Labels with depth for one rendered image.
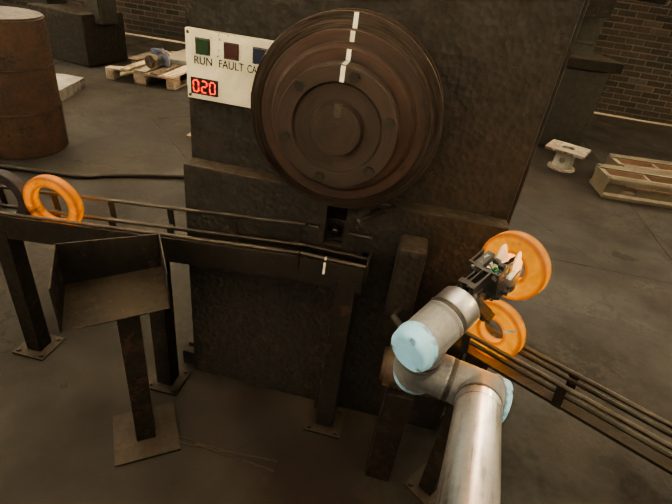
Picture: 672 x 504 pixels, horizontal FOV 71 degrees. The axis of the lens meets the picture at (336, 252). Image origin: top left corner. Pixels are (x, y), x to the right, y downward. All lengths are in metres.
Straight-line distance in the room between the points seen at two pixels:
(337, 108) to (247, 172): 0.46
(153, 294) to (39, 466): 0.72
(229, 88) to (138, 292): 0.61
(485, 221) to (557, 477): 1.01
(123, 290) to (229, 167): 0.46
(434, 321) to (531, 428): 1.24
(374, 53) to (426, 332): 0.60
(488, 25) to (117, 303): 1.16
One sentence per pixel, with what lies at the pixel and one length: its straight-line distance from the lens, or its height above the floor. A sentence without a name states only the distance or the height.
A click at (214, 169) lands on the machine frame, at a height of 0.87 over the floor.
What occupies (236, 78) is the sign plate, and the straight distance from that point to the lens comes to 1.38.
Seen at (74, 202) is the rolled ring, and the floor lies 0.70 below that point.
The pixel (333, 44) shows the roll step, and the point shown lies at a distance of 1.12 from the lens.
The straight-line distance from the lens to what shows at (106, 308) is 1.39.
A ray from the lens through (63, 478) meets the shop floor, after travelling 1.81.
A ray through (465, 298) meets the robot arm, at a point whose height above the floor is 0.93.
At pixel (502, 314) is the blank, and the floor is 0.77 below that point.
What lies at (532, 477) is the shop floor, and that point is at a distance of 1.94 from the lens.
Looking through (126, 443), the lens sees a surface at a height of 0.01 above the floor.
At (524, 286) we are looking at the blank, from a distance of 1.12.
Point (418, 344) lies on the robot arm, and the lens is 0.87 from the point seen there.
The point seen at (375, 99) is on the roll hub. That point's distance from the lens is 1.07.
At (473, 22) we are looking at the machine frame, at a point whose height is 1.35.
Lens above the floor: 1.45
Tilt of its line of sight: 32 degrees down
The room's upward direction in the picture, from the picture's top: 8 degrees clockwise
